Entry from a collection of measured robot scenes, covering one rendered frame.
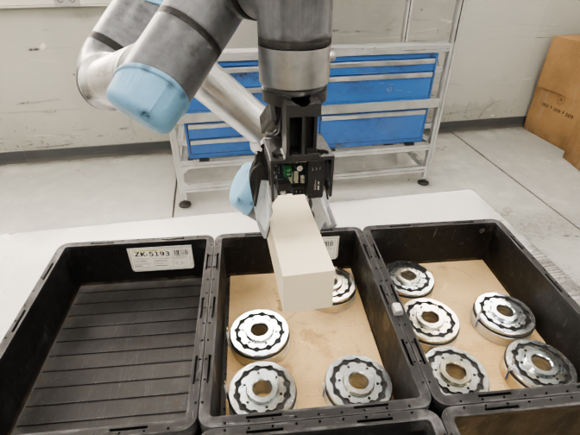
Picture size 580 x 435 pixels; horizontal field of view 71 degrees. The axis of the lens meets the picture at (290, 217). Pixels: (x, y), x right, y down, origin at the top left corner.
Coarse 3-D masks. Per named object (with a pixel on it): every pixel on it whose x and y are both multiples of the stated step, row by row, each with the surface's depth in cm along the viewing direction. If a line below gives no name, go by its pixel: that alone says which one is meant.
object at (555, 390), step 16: (384, 224) 85; (400, 224) 85; (416, 224) 85; (432, 224) 85; (448, 224) 85; (464, 224) 85; (480, 224) 86; (496, 224) 85; (368, 240) 80; (512, 240) 80; (528, 256) 76; (384, 272) 73; (544, 272) 73; (560, 288) 69; (400, 304) 66; (576, 304) 66; (400, 320) 63; (416, 336) 61; (416, 352) 58; (432, 384) 54; (576, 384) 54; (432, 400) 53; (448, 400) 52; (464, 400) 52; (480, 400) 52; (496, 400) 52
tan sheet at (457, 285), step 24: (432, 264) 90; (456, 264) 90; (480, 264) 90; (456, 288) 83; (480, 288) 83; (504, 288) 83; (456, 312) 78; (480, 336) 73; (480, 360) 69; (504, 384) 65
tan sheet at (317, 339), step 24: (240, 288) 83; (264, 288) 83; (240, 312) 78; (288, 312) 78; (312, 312) 78; (360, 312) 78; (312, 336) 73; (336, 336) 73; (360, 336) 73; (288, 360) 69; (312, 360) 69; (312, 384) 65
